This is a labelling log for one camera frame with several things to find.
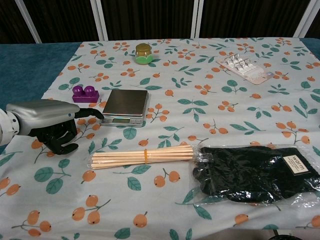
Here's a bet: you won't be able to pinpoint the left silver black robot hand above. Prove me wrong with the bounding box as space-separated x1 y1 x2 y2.
6 99 105 155

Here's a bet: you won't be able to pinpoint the purple toy building block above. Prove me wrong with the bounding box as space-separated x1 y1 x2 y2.
71 85 100 104

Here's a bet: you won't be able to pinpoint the silver digital kitchen scale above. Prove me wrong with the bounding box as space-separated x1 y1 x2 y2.
99 89 149 128

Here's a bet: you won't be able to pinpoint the wrapped bundle of wooden sticks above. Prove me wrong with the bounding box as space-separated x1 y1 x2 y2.
87 143 198 171

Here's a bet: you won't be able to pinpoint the green jar with gold lid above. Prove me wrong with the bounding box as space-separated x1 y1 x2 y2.
135 42 154 65

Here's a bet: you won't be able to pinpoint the floral orange green tablecloth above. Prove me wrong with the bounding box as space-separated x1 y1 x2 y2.
0 37 320 240

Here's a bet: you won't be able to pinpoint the metal clips blister pack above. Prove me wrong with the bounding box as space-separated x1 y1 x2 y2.
215 52 275 85

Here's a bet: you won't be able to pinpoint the black gloves in plastic bag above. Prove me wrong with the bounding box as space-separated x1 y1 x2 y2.
191 143 320 207

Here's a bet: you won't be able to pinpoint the white partition frame post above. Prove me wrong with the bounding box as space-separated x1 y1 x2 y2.
15 0 43 44
189 0 205 39
292 0 320 38
90 0 109 42

